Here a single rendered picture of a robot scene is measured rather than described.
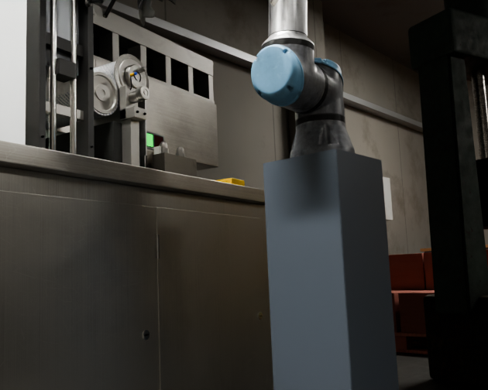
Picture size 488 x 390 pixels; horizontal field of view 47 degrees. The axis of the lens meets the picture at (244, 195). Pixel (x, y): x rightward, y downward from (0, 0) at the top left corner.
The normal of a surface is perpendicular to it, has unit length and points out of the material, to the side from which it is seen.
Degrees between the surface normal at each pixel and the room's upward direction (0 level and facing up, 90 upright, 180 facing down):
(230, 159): 90
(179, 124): 90
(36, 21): 90
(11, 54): 90
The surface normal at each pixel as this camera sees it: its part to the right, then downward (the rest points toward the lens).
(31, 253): 0.84, -0.11
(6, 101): -0.54, -0.09
